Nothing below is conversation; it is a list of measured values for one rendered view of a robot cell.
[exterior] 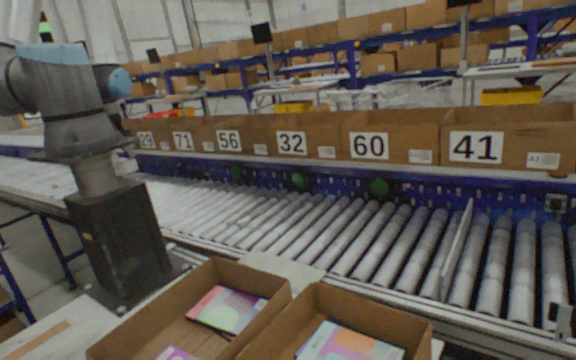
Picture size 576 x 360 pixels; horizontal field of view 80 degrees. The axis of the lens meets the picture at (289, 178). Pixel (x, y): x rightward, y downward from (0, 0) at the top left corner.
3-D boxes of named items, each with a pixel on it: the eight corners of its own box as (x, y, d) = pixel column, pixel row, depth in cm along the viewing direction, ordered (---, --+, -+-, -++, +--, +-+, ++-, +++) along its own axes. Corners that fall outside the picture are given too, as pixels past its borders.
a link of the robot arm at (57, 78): (76, 113, 84) (50, 37, 78) (19, 119, 87) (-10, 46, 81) (115, 103, 98) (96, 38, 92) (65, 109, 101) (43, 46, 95)
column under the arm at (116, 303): (119, 318, 95) (76, 214, 84) (80, 291, 111) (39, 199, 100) (193, 267, 114) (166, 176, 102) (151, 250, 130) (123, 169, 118)
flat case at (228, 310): (243, 342, 78) (242, 336, 78) (185, 320, 88) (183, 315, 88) (274, 302, 89) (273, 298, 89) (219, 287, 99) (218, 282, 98)
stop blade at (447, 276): (441, 305, 86) (441, 275, 83) (469, 220, 121) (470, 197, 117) (443, 305, 86) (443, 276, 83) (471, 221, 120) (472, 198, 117)
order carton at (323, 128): (272, 158, 172) (266, 125, 166) (302, 141, 194) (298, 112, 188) (343, 162, 150) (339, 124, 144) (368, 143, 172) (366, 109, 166)
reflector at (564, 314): (543, 344, 71) (549, 302, 67) (543, 340, 72) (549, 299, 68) (574, 353, 68) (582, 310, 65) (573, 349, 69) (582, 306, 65)
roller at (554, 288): (540, 349, 73) (543, 331, 71) (540, 231, 112) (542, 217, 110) (570, 357, 70) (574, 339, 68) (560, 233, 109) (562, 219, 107)
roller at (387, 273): (367, 298, 95) (366, 283, 93) (418, 214, 134) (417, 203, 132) (385, 303, 92) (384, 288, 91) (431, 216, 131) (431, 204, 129)
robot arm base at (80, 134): (70, 157, 84) (55, 117, 80) (31, 155, 93) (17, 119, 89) (135, 137, 99) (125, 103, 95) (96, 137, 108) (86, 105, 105)
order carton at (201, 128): (174, 152, 216) (167, 126, 210) (208, 139, 238) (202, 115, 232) (218, 155, 194) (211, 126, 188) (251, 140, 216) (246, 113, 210)
